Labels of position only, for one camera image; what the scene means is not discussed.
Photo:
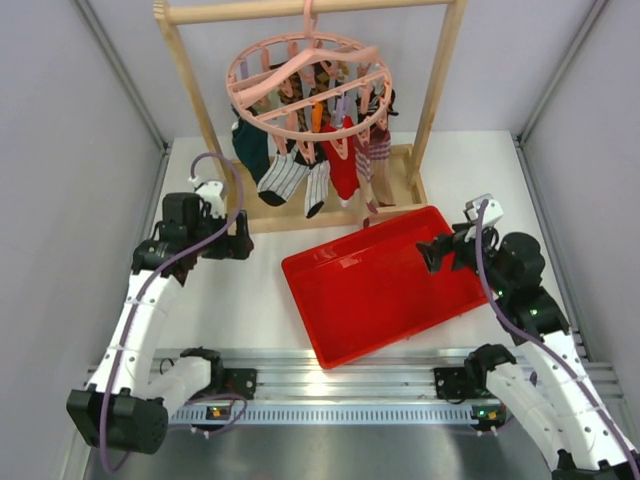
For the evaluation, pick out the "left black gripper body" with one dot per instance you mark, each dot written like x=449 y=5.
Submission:
x=228 y=246

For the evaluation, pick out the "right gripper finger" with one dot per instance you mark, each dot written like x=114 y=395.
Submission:
x=440 y=245
x=434 y=258

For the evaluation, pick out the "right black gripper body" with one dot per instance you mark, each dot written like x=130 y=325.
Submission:
x=465 y=252

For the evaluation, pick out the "pink round clip hanger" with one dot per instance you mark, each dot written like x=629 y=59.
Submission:
x=256 y=73

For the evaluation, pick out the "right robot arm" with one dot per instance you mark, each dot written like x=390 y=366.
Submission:
x=544 y=384

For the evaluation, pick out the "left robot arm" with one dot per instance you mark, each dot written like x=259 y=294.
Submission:
x=123 y=407

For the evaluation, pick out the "red plastic tray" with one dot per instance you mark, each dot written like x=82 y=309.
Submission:
x=369 y=289

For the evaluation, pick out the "maroon striped beige sock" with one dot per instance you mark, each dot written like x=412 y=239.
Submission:
x=372 y=159

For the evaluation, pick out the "dark green sock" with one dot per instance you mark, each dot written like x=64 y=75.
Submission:
x=251 y=147

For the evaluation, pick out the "red santa sock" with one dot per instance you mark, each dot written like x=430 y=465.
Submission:
x=341 y=156

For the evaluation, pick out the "black white striped sock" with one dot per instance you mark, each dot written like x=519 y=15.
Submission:
x=378 y=102

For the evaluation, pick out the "black yellow argyle sock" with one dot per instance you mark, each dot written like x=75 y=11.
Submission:
x=309 y=82

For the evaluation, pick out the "wooden hanger rack frame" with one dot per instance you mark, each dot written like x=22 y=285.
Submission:
x=406 y=159

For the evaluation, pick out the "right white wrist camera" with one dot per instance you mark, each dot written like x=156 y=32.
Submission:
x=485 y=206

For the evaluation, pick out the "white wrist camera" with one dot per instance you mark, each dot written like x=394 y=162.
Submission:
x=213 y=193
x=485 y=206

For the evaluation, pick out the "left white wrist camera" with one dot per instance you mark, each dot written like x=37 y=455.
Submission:
x=213 y=193

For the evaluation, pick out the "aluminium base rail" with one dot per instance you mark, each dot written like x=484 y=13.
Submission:
x=392 y=386

